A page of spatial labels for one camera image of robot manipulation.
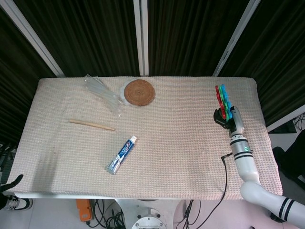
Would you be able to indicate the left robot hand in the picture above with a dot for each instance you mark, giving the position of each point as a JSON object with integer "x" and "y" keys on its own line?
{"x": 12, "y": 183}

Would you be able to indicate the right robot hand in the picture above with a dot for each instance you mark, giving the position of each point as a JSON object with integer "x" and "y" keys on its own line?
{"x": 237, "y": 124}

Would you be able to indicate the hand-shaped plastic clapper toy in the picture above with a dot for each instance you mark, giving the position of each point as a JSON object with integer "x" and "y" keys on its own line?
{"x": 222, "y": 97}

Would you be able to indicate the round metal robot base flange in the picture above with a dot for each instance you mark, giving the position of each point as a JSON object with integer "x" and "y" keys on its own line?
{"x": 149, "y": 221}

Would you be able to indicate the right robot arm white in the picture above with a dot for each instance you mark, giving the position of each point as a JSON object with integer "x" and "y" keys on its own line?
{"x": 243, "y": 162}

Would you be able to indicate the white black sneaker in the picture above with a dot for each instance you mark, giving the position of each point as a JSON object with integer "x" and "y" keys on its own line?
{"x": 20, "y": 203}

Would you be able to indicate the beige waffle tablecloth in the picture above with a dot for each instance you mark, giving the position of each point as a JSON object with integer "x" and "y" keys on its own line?
{"x": 166, "y": 119}

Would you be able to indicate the orange handheld controller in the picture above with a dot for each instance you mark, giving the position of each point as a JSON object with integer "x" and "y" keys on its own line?
{"x": 83, "y": 210}

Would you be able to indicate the black pleated curtain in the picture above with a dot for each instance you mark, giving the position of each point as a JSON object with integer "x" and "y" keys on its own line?
{"x": 14, "y": 83}
{"x": 90, "y": 35}
{"x": 278, "y": 59}
{"x": 190, "y": 35}

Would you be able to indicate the thin wooden stick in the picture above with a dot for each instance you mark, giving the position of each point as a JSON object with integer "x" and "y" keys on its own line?
{"x": 90, "y": 124}

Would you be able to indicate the round woven rattan coaster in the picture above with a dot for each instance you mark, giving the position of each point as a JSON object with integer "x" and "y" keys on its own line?
{"x": 139, "y": 93}

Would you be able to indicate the blue white toothpaste tube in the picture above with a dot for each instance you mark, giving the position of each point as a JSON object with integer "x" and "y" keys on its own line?
{"x": 121, "y": 155}

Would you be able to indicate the white plastic disc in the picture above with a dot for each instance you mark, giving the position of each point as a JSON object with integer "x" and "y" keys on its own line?
{"x": 121, "y": 94}

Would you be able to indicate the bag of clear plastic sticks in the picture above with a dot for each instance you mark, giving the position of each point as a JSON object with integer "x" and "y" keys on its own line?
{"x": 102, "y": 93}

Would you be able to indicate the white frame rail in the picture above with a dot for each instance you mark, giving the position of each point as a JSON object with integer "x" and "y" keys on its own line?
{"x": 283, "y": 123}

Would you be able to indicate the white frame post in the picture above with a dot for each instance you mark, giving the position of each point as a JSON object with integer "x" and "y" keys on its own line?
{"x": 236, "y": 40}
{"x": 35, "y": 40}
{"x": 141, "y": 35}

